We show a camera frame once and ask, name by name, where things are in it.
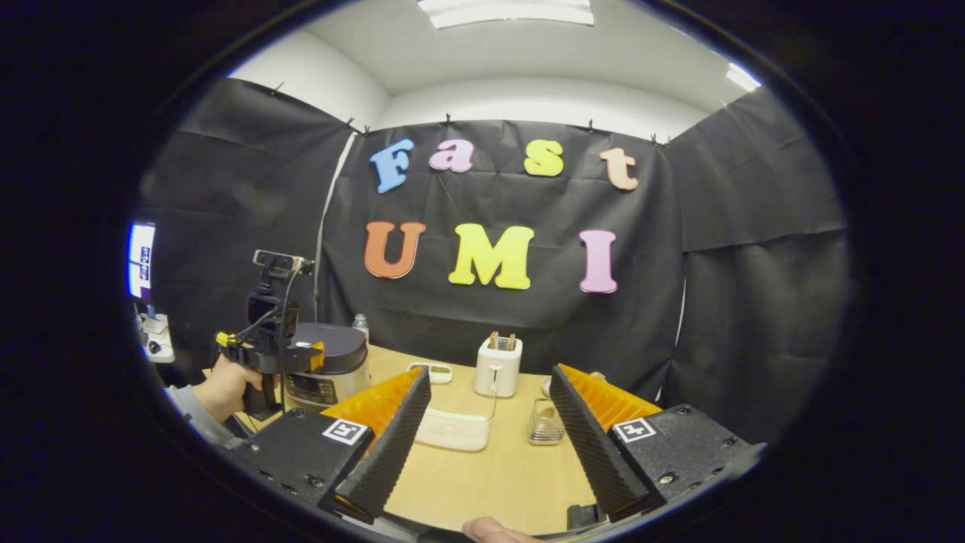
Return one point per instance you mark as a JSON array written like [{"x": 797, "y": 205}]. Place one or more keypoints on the large ceiling light panel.
[{"x": 505, "y": 11}]

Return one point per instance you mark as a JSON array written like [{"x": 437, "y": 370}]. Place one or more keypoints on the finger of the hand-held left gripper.
[{"x": 309, "y": 356}]

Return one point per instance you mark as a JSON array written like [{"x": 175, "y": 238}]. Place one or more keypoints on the dark grey rice cooker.
[{"x": 339, "y": 362}]

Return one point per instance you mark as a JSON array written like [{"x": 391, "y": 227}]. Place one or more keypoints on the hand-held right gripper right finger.
[{"x": 592, "y": 452}]

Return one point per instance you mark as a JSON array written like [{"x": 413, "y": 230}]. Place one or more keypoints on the black backdrop cloth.
[{"x": 490, "y": 317}]

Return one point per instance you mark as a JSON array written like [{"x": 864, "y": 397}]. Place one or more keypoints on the small clear bottle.
[{"x": 361, "y": 329}]

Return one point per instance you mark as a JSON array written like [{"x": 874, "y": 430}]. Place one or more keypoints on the white device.
[{"x": 154, "y": 332}]

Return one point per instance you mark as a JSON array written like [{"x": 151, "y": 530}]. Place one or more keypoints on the computer monitor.
[{"x": 141, "y": 260}]

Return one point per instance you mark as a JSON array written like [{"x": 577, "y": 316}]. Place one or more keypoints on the wooden spoon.
[{"x": 548, "y": 421}]

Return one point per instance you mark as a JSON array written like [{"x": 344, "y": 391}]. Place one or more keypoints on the clear rice container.
[{"x": 452, "y": 436}]

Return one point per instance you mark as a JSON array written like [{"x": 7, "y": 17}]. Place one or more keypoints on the white divided condiment dish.
[{"x": 431, "y": 372}]

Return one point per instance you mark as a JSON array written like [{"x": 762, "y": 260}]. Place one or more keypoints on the small ceiling light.
[{"x": 742, "y": 77}]

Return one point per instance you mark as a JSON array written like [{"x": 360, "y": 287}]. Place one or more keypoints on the white toaster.
[{"x": 497, "y": 373}]

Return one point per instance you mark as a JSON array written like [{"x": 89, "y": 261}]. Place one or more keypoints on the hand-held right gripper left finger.
[{"x": 392, "y": 452}]

